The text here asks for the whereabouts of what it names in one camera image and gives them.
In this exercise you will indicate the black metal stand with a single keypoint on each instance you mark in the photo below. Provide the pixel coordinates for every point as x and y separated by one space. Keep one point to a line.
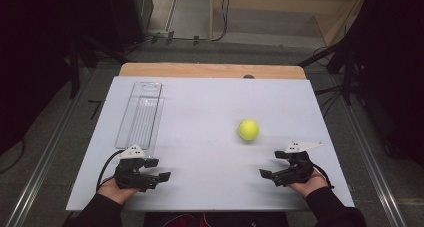
346 73
74 73

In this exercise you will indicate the white table board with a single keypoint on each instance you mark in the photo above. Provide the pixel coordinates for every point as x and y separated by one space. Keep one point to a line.
206 163

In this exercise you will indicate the person's lap dark clothing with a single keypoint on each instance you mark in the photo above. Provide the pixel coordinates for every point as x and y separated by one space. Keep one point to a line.
216 220

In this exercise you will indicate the wooden table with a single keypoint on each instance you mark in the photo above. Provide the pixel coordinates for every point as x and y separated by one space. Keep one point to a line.
200 70

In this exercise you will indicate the person's left hand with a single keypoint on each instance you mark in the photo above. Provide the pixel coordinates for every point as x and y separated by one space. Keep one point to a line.
115 193

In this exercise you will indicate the metal floor rail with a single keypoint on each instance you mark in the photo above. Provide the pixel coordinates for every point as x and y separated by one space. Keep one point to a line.
46 153
373 160

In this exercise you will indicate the person's right hand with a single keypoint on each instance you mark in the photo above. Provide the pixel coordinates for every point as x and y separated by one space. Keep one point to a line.
310 187

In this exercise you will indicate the clear plastic container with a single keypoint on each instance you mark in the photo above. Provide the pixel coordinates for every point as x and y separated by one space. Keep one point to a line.
143 113

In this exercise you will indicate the yellow tennis ball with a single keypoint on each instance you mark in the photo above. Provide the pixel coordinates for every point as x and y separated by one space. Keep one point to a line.
248 129

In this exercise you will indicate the black curtain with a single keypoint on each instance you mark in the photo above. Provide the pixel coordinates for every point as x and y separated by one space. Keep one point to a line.
393 70
33 53

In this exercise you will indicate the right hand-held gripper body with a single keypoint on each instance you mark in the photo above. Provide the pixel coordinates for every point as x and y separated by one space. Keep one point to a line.
298 168

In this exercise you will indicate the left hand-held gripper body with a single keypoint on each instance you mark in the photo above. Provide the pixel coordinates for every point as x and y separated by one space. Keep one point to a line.
128 173

